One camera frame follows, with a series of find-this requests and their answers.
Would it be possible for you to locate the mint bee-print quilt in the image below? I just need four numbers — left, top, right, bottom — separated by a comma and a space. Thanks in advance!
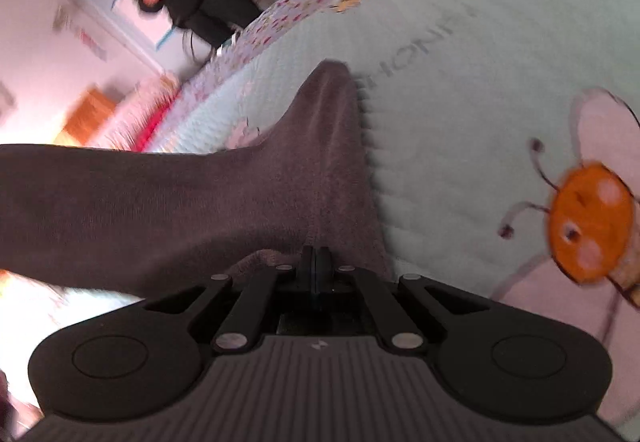
145, 0, 640, 438

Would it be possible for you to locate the floral bed sheet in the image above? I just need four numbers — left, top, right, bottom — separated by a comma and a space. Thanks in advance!
177, 0, 453, 103

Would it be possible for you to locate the long floral pillow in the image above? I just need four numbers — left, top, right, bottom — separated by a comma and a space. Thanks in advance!
92, 72, 183, 153

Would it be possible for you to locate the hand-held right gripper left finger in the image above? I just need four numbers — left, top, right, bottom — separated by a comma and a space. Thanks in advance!
144, 246, 317, 354

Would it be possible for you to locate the wooden headboard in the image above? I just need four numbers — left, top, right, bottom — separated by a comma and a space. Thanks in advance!
52, 87, 117, 148

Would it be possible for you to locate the grey sweater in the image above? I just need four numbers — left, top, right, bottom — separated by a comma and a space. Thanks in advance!
0, 60, 396, 308

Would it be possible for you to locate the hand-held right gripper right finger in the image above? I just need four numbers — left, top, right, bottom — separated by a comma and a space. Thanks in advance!
317, 246, 490, 354

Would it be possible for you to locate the red cloth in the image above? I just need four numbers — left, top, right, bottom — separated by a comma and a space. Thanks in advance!
132, 119, 168, 153

